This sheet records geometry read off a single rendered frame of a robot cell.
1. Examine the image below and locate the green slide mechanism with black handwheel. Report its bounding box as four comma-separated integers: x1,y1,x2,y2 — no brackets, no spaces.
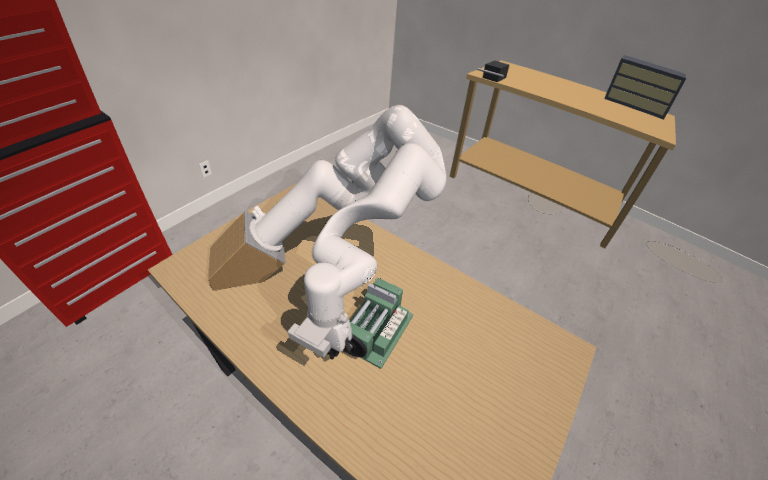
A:
348,277,413,369

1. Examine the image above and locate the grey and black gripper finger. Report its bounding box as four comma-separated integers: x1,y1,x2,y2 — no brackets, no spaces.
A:
329,338,352,360

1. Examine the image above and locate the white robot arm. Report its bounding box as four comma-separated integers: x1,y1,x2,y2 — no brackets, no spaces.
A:
249,105,446,358

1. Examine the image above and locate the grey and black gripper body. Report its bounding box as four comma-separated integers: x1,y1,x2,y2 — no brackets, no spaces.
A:
325,318,352,351

